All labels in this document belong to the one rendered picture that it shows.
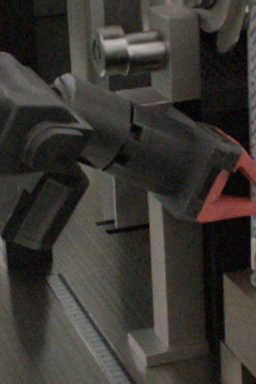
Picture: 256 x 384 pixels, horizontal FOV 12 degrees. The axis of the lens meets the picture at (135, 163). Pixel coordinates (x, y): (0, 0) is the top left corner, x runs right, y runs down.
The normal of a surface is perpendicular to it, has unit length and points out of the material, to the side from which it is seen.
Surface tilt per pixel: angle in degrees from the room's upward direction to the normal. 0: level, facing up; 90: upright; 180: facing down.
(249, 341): 90
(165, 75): 90
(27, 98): 29
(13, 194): 75
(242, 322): 90
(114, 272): 0
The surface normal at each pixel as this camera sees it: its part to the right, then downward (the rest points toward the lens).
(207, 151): -0.84, -0.35
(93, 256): -0.05, -0.94
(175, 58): 0.32, 0.29
